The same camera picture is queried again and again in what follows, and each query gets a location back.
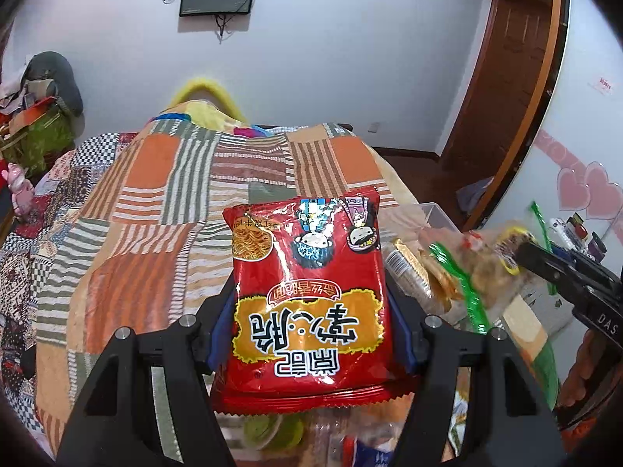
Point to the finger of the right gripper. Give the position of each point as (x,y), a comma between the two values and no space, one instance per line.
(579,255)
(556,271)

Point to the pink heart wall sticker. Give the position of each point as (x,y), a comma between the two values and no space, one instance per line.
(581,187)

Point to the brown wooden door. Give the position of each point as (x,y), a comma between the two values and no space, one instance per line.
(502,104)

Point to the clear bag with green zipper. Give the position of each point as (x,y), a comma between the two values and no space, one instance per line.
(484,265)

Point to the patchwork striped bed blanket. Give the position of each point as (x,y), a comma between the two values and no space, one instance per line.
(135,236)

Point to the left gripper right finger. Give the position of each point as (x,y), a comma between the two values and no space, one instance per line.
(508,420)

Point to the clear plastic storage box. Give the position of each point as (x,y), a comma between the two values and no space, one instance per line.
(408,223)

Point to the blue red snack bag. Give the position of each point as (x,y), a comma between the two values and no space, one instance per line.
(357,453)

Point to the green patterned box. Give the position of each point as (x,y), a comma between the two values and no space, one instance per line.
(37,146)

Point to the grey cushion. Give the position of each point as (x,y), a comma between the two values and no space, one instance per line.
(55,67)

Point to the yellow plush pillow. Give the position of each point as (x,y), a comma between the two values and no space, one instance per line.
(207,104)

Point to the pink plush toy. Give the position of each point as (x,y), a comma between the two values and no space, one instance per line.
(21,189)

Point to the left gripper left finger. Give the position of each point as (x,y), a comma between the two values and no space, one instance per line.
(113,422)

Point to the person's right hand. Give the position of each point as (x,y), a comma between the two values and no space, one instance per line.
(588,356)

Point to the red instant noodle packet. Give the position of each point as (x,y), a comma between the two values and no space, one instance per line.
(311,323)

